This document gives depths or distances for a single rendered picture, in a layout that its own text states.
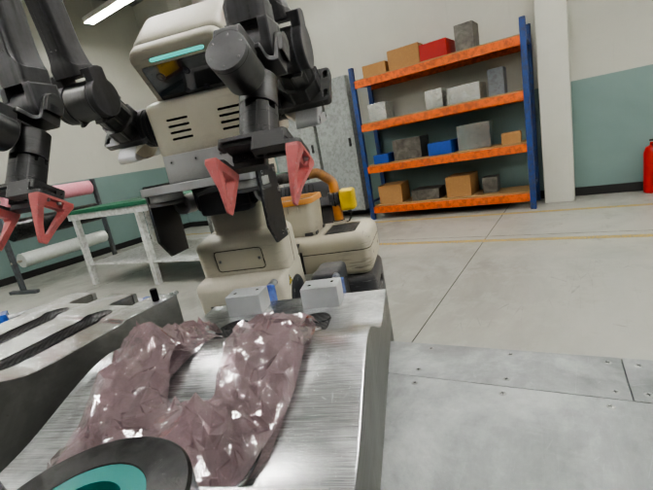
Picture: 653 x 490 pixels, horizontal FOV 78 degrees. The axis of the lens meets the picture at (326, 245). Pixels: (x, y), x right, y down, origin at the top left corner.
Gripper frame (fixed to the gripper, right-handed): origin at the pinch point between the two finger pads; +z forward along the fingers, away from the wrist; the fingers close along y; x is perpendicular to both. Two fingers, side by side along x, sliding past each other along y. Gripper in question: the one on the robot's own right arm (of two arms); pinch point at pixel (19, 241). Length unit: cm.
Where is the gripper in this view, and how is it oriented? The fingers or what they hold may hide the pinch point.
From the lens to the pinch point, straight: 83.3
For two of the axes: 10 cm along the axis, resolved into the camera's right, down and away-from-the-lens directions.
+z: 0.6, 9.7, -2.3
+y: 9.6, -1.2, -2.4
